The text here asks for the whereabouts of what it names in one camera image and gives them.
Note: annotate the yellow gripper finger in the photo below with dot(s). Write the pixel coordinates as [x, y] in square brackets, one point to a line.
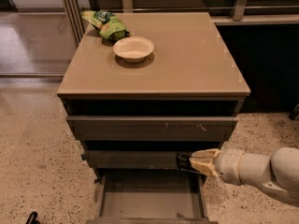
[205, 168]
[206, 154]

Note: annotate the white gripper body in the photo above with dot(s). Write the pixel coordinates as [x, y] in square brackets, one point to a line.
[228, 165]

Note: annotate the black rxbar chocolate bar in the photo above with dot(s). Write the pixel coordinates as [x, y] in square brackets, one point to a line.
[184, 164]

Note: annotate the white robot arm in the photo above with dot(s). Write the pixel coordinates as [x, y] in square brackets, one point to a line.
[275, 175]

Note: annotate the grey drawer cabinet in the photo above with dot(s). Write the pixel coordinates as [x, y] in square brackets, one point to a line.
[190, 73]

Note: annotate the grey open bottom drawer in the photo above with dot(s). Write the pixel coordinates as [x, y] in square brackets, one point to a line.
[150, 197]

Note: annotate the grey middle drawer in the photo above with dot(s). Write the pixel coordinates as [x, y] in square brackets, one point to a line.
[132, 159]

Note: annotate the grey top drawer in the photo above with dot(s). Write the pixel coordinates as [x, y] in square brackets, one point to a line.
[88, 128]

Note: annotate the white paper bowl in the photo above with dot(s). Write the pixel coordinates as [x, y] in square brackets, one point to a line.
[133, 49]

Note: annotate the green chip bag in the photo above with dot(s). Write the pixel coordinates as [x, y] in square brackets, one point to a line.
[109, 26]

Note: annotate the black object on floor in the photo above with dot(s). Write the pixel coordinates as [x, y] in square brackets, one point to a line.
[32, 219]

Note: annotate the metal railing frame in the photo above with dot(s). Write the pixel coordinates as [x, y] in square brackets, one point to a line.
[224, 12]

